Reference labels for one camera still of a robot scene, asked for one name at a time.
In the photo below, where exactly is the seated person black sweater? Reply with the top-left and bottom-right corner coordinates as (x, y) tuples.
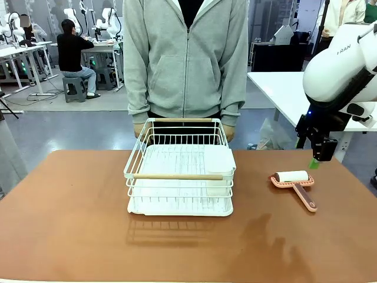
(56, 18), (101, 100)

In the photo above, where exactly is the person right hand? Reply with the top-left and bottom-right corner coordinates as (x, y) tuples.
(133, 122), (147, 144)

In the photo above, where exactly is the black tripod leg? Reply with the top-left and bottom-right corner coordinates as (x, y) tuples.
(0, 91), (20, 120)

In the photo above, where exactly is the white long background table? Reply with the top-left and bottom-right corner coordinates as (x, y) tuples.
(0, 41), (59, 96)

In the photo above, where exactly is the person torso grey hoodie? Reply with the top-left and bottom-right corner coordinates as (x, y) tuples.
(123, 0), (249, 127)

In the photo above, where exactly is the white plastic cutlery holder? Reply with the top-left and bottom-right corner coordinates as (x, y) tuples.
(203, 146), (237, 197)

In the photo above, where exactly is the white wire dish rack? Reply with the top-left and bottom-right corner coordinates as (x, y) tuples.
(123, 117), (235, 199)

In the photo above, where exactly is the person left hand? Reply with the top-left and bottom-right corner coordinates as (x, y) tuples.
(220, 123), (236, 143)

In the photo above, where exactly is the person left forearm grey sleeve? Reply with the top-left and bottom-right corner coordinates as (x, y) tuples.
(219, 58), (247, 127)

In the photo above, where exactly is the white background work table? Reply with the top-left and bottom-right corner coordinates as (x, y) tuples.
(50, 40), (125, 90)

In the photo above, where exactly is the black tripod pole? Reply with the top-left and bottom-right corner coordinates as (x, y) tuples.
(311, 0), (331, 57)

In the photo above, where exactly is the pink lint roller white roll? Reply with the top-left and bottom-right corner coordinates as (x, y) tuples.
(270, 170), (319, 213)

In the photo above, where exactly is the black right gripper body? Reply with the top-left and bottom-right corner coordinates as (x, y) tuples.
(295, 111), (352, 150)

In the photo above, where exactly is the bystander in cream jacket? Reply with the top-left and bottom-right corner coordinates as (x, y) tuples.
(316, 0), (367, 54)

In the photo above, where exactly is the seated person grey jacket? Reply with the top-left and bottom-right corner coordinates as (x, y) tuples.
(19, 14), (48, 42)

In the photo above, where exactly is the black right arm cable sleeve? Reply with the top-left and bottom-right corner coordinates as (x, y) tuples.
(305, 69), (372, 114)

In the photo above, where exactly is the white machine housing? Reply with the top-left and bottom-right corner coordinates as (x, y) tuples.
(269, 24), (295, 45)

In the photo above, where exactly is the white plastic drip tray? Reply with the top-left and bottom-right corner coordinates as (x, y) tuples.
(127, 143), (237, 218)

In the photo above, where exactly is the clear plastic bag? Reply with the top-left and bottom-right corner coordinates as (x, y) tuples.
(257, 117), (297, 150)

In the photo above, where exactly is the black box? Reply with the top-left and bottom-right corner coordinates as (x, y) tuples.
(252, 41), (310, 73)

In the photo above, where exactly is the grey plastic stool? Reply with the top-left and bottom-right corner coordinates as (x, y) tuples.
(94, 67), (116, 91)
(61, 75), (88, 104)

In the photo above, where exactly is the person right forearm grey sleeve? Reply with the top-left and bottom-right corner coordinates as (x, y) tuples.
(123, 58), (151, 124)

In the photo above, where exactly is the white side table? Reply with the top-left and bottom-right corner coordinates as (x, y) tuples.
(246, 70), (377, 163)

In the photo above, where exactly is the bystander in green top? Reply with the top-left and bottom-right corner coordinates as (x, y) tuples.
(363, 2), (377, 25)

